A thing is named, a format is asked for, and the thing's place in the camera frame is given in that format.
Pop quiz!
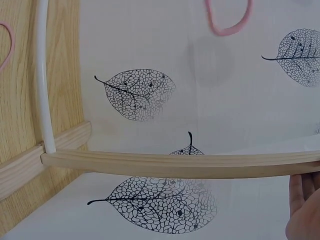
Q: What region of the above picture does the person's right hand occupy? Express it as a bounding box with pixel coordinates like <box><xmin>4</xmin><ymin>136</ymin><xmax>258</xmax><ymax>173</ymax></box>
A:
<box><xmin>285</xmin><ymin>161</ymin><xmax>320</xmax><ymax>240</ymax></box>

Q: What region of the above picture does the pink loop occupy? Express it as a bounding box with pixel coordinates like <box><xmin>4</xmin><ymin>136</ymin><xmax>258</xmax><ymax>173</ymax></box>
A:
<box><xmin>0</xmin><ymin>22</ymin><xmax>16</xmax><ymax>71</ymax></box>
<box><xmin>204</xmin><ymin>0</ymin><xmax>254</xmax><ymax>37</ymax></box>

